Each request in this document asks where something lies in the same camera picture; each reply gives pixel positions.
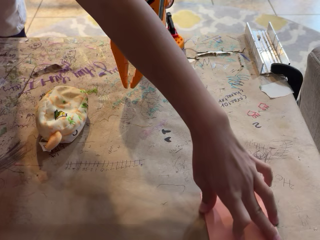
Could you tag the white plush toy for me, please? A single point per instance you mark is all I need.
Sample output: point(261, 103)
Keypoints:
point(62, 112)

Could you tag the pink paper sheet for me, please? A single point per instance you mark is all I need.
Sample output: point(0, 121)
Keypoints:
point(220, 225)

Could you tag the person's bare forearm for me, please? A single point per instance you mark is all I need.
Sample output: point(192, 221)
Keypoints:
point(150, 42)

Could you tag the person's bare hand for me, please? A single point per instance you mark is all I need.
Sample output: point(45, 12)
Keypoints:
point(225, 170)

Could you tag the grey yellow patterned rug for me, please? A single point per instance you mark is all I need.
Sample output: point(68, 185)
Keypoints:
point(225, 17)

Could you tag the scribbled brown paper table cover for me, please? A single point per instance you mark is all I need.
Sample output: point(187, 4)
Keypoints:
point(125, 190)

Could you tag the person's white shirt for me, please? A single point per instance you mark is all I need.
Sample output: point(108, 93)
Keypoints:
point(11, 15)

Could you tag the white torn paper scrap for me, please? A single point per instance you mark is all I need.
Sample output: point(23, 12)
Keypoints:
point(275, 89)

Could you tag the black clamp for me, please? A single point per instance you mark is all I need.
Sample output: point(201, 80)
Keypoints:
point(292, 75)

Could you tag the grey upholstered sofa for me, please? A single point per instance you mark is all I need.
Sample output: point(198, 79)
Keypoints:
point(311, 95)

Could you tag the aluminium channel rail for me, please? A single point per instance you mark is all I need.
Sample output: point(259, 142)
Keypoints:
point(265, 47)

